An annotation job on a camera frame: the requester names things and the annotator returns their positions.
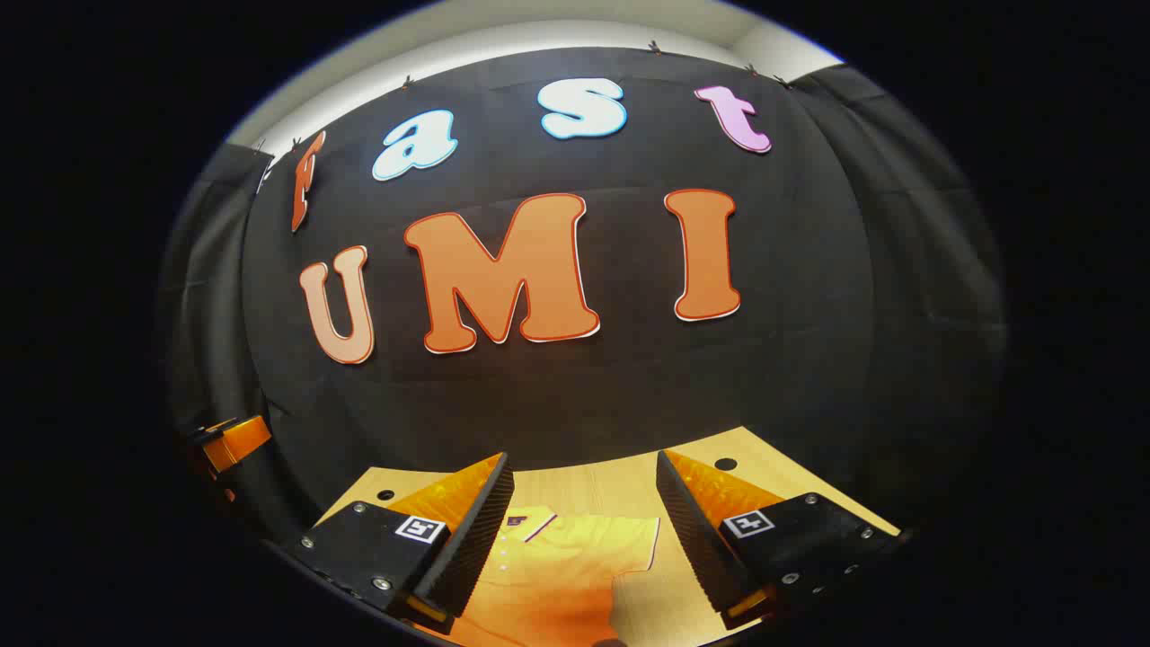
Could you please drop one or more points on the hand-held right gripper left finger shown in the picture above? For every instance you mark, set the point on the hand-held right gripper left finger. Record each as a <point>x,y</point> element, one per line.
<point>472,539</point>

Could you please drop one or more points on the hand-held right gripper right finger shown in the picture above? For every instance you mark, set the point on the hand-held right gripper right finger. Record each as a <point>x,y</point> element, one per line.
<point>696,539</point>

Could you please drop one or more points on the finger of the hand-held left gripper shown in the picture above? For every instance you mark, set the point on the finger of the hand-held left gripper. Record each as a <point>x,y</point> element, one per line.
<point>238,442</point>

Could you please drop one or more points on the orange T-shirt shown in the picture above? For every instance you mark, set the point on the orange T-shirt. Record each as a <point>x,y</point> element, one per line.
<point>557,575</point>

